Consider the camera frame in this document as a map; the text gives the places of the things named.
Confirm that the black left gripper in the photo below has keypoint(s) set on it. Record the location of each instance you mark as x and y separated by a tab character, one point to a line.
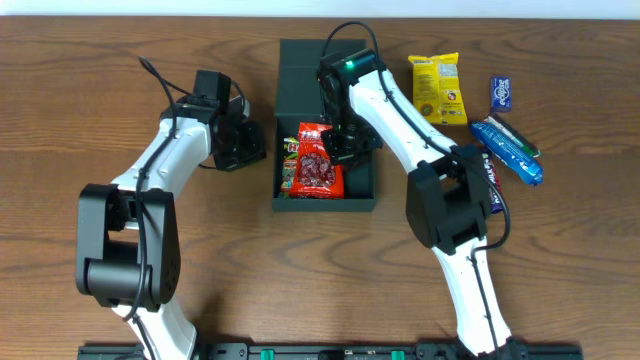
242	148

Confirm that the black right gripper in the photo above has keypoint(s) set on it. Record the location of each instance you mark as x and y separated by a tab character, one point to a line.
351	147

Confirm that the red Hacks candy bag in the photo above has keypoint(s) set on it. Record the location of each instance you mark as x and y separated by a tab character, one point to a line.
315	175

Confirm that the colourful Haribo candy bag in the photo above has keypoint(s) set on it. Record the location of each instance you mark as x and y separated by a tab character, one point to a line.
290	158

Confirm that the dark green box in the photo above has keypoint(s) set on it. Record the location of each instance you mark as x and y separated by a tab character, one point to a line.
299	100

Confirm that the yellow snack packet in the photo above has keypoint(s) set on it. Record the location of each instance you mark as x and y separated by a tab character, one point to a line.
436	89

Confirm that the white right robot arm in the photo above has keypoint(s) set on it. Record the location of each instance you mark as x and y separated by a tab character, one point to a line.
447	202

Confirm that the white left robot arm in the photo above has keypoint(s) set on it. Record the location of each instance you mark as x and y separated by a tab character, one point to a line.
128	253

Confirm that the blue Oreo cookie pack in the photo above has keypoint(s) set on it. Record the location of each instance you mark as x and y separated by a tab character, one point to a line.
514	157

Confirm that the green and white wafer bar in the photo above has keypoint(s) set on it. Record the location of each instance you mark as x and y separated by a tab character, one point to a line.
510	132

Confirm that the small blue Eclipse mint box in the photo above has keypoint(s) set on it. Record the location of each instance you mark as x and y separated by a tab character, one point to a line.
501	94

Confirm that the blue Dairy Milk chocolate bar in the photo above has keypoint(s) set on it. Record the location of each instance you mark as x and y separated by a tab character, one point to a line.
497	205

